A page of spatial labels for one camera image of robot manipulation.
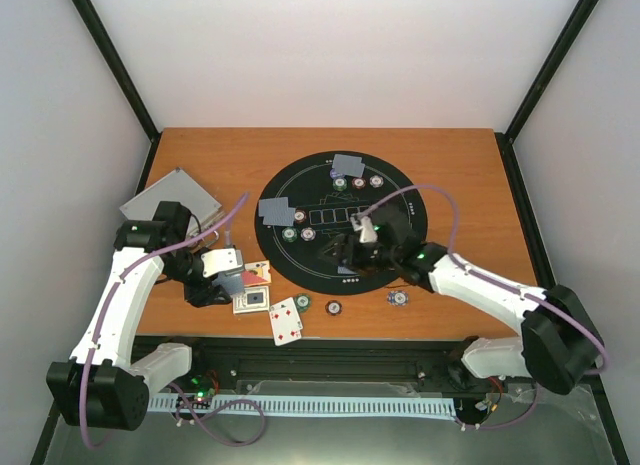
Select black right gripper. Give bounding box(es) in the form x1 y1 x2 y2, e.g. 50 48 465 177
317 234 398 277

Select seat card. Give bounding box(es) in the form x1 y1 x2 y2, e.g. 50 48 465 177
337 266 356 275
262 207 296 227
332 161 365 178
333 154 362 168

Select blue backed card deck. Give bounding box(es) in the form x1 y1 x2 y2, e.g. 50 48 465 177
216 273 245 297

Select green chip seat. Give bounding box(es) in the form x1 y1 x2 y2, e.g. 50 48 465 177
282 227 298 242
333 177 347 191

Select orange poker chip stack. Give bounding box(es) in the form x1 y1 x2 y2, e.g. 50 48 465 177
325 300 343 316

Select green poker chip stack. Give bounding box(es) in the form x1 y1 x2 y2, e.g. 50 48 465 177
294 293 312 312

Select green chip top seat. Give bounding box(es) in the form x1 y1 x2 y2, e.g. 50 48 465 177
333 177 347 191

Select orange chip top seat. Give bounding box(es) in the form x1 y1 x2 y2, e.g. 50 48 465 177
352 178 366 189

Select dealt blue backed card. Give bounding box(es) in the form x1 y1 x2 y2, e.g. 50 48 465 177
258 197 289 217

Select blue poker chip stack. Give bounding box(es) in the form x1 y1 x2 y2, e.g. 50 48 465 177
387 290 409 307

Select four of diamonds card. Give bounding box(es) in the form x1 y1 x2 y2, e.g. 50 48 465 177
269 297 302 346

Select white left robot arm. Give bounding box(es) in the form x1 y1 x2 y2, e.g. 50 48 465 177
46 201 243 432

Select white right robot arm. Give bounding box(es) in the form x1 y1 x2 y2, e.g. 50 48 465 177
320 234 609 395

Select black round poker mat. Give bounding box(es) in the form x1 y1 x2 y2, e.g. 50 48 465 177
255 151 412 295

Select metal front tray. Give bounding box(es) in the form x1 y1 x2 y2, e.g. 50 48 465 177
42 398 617 464

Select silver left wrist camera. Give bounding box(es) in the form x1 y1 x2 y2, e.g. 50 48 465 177
201 248 245 278

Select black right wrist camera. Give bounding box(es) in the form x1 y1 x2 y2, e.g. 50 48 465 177
351 205 419 247

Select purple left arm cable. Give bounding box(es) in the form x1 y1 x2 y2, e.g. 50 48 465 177
79 191 266 448

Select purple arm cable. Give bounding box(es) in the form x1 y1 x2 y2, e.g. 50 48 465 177
79 191 266 448
357 184 612 432

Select light blue cable duct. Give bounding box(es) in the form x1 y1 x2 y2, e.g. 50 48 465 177
144 393 458 419

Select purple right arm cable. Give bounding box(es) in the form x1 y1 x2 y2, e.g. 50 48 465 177
357 184 612 432

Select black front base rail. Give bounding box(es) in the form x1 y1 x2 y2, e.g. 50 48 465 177
139 336 599 399

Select black right frame rail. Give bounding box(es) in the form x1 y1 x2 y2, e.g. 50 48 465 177
493 130 581 357

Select black left rear frame post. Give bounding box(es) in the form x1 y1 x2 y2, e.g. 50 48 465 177
63 0 161 142

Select black frame post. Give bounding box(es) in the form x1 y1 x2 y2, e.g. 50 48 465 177
63 0 161 142
503 0 609 138

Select black right rear frame post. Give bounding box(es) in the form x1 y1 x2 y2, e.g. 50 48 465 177
503 0 609 138

